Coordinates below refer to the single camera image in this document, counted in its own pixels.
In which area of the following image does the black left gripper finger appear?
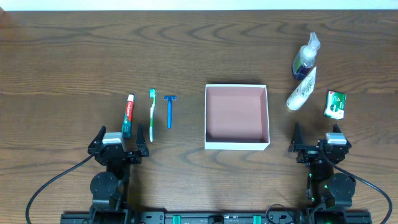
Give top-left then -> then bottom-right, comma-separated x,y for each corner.
90,126 -> 106,148
136,124 -> 147,152

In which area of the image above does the red green toothpaste tube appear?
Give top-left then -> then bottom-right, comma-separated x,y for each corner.
121,94 -> 134,138

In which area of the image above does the green white toothbrush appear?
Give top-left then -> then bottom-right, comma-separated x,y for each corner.
149,88 -> 156,142

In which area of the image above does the blue disposable razor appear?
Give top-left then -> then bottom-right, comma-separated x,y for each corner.
164,95 -> 177,129

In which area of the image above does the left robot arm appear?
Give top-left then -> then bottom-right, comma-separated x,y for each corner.
88,125 -> 149,224

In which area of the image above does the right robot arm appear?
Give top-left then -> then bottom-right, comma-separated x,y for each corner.
289,124 -> 356,223

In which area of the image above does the green white soap packet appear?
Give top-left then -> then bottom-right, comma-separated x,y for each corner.
324,90 -> 346,119

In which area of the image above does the white floral lotion tube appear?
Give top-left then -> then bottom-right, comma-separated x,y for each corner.
285,67 -> 317,111

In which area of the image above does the white square cardboard box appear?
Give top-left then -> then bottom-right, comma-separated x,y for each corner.
204,84 -> 271,151

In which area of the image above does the clear blue soap pump bottle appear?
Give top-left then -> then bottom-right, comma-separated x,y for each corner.
292,32 -> 321,80

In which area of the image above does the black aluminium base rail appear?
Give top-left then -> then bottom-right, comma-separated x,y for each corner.
60,209 -> 372,224

